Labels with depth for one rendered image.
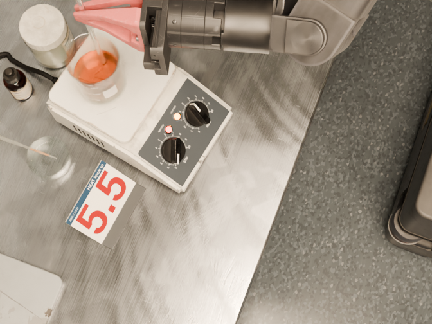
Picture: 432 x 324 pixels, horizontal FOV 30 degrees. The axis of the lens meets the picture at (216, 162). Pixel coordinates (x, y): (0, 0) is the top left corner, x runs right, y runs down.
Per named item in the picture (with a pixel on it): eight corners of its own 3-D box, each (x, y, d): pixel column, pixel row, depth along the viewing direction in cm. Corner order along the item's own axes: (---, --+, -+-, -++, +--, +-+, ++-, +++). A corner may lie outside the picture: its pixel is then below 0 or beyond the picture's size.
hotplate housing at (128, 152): (234, 115, 107) (234, 94, 99) (182, 197, 104) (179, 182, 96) (95, 36, 110) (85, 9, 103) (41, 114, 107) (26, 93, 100)
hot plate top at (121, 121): (179, 68, 100) (179, 65, 100) (127, 148, 98) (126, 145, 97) (99, 23, 102) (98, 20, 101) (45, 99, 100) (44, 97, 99)
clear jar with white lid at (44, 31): (35, 73, 109) (20, 50, 101) (30, 33, 111) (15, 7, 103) (79, 66, 109) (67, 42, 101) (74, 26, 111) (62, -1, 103)
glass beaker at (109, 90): (135, 67, 100) (126, 38, 92) (119, 114, 98) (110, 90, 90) (81, 53, 101) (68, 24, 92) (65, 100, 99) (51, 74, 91)
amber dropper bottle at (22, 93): (6, 90, 108) (-9, 71, 102) (22, 75, 109) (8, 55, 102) (21, 105, 108) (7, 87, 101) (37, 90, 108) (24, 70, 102)
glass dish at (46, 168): (63, 186, 105) (60, 182, 103) (24, 174, 105) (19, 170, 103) (77, 146, 106) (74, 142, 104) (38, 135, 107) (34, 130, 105)
